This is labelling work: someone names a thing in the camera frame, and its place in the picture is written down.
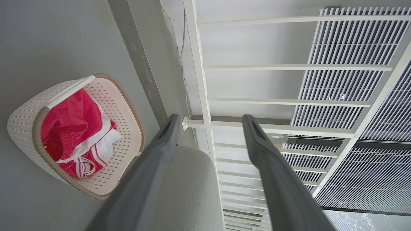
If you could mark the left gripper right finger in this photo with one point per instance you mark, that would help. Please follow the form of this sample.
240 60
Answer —
282 192

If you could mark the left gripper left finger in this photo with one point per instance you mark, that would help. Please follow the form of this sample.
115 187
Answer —
141 179

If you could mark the cream perforated plastic laundry basket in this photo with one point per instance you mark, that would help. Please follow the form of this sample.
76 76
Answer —
125 128

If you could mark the white red striped garment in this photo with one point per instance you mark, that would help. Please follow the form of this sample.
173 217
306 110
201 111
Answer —
102 150

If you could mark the grey fabric sofa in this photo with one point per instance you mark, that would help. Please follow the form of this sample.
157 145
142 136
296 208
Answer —
189 192

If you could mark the red shorts with white band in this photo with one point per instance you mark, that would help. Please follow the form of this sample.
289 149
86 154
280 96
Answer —
70 122

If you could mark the white metal railing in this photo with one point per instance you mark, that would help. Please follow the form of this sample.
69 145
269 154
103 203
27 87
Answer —
200 80

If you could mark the white slatted window blind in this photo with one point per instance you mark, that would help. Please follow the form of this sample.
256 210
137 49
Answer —
340 83

